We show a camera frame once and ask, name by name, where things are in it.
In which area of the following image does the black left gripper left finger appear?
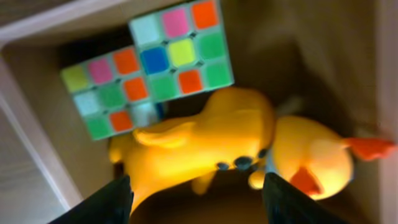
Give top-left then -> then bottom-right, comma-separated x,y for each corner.
49,175 -> 134,224

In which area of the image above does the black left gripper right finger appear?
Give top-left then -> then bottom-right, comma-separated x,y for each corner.
262,172 -> 346,224

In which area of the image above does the orange and blue duck toy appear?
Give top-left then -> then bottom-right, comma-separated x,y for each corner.
248,116 -> 397,200

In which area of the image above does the beige cardboard box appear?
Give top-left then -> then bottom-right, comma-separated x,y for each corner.
1,0 -> 397,206

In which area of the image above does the orange pig toy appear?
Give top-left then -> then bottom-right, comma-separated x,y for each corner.
109,87 -> 275,210

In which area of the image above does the rubiks cube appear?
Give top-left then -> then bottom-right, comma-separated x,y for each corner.
129,0 -> 234,102
60,45 -> 164,141

